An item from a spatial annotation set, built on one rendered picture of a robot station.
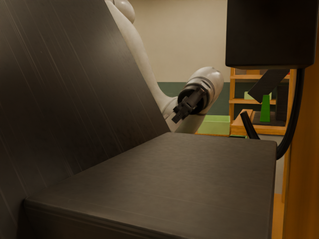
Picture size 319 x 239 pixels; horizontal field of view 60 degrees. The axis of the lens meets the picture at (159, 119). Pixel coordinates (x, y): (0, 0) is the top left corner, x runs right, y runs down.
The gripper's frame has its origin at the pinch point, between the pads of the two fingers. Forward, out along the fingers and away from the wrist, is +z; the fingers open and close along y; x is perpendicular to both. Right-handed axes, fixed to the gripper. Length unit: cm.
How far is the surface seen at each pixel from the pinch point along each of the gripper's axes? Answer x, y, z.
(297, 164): 24.9, 11.6, -5.7
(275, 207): 48, -17, -36
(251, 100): 111, -179, -598
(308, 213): 33.7, 6.4, -3.0
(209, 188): 5.5, 19.1, 31.0
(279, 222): 47, -14, -26
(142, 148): -1.0, 9.2, 21.4
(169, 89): -58, -332, -651
